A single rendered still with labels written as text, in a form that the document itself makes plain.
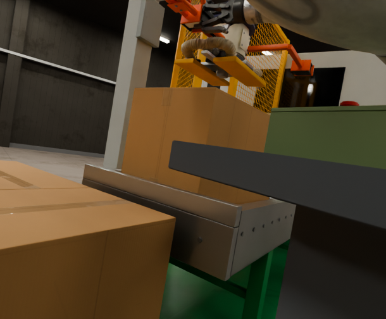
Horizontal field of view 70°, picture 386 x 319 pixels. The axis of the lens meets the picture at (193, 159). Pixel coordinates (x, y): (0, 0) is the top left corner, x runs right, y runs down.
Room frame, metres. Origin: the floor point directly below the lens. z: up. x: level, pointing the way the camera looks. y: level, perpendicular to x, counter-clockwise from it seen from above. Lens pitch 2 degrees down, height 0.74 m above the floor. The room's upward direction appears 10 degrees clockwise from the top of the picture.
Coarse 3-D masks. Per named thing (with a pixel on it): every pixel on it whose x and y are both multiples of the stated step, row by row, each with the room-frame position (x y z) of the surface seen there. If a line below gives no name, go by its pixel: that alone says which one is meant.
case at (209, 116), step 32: (160, 96) 1.03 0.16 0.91; (192, 96) 0.94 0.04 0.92; (224, 96) 0.92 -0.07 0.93; (128, 128) 1.12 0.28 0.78; (160, 128) 1.01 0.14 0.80; (192, 128) 0.92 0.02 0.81; (224, 128) 0.95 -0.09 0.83; (256, 128) 1.14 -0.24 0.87; (128, 160) 1.10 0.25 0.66; (160, 160) 1.00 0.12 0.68; (224, 192) 1.01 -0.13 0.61
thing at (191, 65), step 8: (176, 64) 1.18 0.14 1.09; (184, 64) 1.16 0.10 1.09; (192, 64) 1.15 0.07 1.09; (200, 64) 1.17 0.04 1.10; (192, 72) 1.27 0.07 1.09; (200, 72) 1.25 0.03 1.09; (208, 72) 1.23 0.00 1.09; (208, 80) 1.37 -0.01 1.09; (216, 80) 1.34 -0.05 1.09; (224, 80) 1.36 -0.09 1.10
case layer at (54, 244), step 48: (0, 192) 0.73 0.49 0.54; (48, 192) 0.82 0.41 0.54; (96, 192) 0.93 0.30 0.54; (0, 240) 0.44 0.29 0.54; (48, 240) 0.48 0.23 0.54; (96, 240) 0.56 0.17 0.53; (144, 240) 0.68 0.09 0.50; (0, 288) 0.42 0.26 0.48; (48, 288) 0.49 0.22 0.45; (96, 288) 0.58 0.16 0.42; (144, 288) 0.71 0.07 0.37
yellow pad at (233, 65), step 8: (232, 56) 1.03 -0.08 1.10; (216, 64) 1.09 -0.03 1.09; (224, 64) 1.08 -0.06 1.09; (232, 64) 1.06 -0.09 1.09; (240, 64) 1.06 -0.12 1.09; (232, 72) 1.17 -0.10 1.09; (240, 72) 1.15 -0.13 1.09; (248, 72) 1.13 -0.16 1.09; (240, 80) 1.27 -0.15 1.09; (248, 80) 1.25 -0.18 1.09; (256, 80) 1.23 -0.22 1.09
